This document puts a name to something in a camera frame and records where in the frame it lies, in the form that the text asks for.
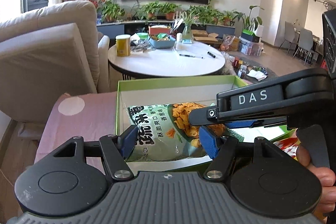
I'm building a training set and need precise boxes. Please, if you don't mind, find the red orange snack bag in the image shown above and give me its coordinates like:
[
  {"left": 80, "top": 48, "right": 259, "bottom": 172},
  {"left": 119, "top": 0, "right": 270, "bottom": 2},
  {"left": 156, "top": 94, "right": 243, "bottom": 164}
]
[{"left": 274, "top": 137, "right": 301, "bottom": 160}]

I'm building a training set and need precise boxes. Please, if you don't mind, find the green cardboard box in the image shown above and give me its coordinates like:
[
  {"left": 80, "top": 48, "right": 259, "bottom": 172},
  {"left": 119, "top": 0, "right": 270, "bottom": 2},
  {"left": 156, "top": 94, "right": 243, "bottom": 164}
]
[{"left": 115, "top": 74, "right": 297, "bottom": 173}]

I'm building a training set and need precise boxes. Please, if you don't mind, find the beige sofa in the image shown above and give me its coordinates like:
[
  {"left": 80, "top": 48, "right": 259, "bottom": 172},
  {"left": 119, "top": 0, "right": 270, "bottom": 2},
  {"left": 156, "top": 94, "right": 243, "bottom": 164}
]
[{"left": 1, "top": 0, "right": 110, "bottom": 124}]

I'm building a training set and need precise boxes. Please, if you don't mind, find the dark round side table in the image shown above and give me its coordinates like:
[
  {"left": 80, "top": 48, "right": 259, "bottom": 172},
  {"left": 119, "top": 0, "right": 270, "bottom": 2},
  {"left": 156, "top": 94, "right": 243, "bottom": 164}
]
[{"left": 223, "top": 55, "right": 277, "bottom": 85}]

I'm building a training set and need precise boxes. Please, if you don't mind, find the pink polka dot tablecloth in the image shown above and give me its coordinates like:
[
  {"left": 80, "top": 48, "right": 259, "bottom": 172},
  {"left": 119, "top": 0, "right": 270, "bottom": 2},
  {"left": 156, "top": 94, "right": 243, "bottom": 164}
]
[{"left": 35, "top": 92, "right": 117, "bottom": 162}]

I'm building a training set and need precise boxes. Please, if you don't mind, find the dark tv cabinet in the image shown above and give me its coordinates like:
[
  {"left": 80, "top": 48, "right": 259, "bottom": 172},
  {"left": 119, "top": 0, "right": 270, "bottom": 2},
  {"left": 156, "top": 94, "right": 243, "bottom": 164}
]
[{"left": 97, "top": 20, "right": 235, "bottom": 39}]

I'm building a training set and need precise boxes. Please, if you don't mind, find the person's right hand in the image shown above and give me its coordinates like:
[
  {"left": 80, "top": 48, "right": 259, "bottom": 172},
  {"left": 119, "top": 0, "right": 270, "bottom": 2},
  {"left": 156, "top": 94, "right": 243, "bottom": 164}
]
[{"left": 295, "top": 144, "right": 336, "bottom": 222}]

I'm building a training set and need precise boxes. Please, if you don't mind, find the yellow can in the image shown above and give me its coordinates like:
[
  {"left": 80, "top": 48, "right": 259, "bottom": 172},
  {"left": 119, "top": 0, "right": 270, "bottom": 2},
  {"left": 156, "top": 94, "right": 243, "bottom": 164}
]
[{"left": 116, "top": 34, "right": 130, "bottom": 57}]

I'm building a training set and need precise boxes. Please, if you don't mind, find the white round coffee table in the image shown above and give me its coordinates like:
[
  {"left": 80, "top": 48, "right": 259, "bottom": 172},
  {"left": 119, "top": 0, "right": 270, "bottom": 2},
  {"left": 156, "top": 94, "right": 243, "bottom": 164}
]
[{"left": 108, "top": 41, "right": 226, "bottom": 79}]

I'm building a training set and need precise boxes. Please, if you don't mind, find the grey dining chair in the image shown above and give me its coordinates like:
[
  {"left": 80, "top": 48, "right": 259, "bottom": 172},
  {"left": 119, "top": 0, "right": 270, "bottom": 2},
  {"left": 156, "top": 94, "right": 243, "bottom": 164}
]
[{"left": 293, "top": 28, "right": 315, "bottom": 64}]

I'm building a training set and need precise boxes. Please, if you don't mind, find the green snack bag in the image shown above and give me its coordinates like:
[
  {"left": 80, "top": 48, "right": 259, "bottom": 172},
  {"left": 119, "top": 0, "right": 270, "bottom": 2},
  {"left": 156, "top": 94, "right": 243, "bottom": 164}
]
[{"left": 127, "top": 102, "right": 228, "bottom": 162}]

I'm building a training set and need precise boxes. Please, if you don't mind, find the cardboard box on floor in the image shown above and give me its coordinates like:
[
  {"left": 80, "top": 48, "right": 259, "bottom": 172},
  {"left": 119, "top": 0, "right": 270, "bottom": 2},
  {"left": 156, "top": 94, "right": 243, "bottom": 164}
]
[{"left": 192, "top": 30, "right": 219, "bottom": 44}]

